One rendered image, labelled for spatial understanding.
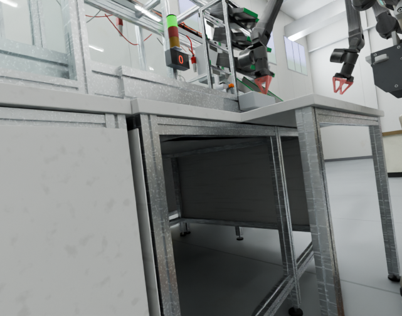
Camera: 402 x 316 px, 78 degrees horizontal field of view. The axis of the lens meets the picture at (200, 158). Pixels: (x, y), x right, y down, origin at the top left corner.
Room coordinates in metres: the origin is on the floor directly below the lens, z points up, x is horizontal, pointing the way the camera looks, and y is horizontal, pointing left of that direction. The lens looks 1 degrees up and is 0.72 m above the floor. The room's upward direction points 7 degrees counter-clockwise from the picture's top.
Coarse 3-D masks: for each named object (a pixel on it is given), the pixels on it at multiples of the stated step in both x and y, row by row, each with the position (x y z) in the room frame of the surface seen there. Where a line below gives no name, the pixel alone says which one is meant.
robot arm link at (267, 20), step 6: (270, 0) 1.07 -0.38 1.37; (276, 0) 1.05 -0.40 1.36; (282, 0) 1.06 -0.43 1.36; (270, 6) 1.06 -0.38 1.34; (276, 6) 1.05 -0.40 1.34; (264, 12) 1.08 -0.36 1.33; (270, 12) 1.06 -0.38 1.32; (276, 12) 1.07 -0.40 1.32; (264, 18) 1.07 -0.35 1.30; (270, 18) 1.06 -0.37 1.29; (258, 24) 1.08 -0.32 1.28; (264, 24) 1.06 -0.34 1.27; (270, 24) 1.07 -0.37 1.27; (258, 30) 1.08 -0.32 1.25; (264, 30) 1.06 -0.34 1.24; (270, 30) 1.09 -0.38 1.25; (264, 36) 1.08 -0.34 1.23; (270, 36) 1.11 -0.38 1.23; (264, 42) 1.10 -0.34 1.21
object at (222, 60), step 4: (220, 56) 1.52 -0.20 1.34; (224, 56) 1.49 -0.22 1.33; (228, 56) 1.47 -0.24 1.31; (216, 60) 1.54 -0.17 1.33; (220, 60) 1.52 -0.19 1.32; (224, 60) 1.50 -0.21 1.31; (228, 60) 1.47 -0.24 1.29; (236, 60) 1.43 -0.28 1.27; (216, 64) 1.54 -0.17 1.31; (220, 64) 1.52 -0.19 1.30; (224, 64) 1.50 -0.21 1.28; (228, 64) 1.47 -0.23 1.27; (236, 64) 1.43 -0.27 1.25; (240, 68) 1.45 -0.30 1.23; (244, 68) 1.39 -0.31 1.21; (248, 68) 1.37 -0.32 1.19; (252, 68) 1.37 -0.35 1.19
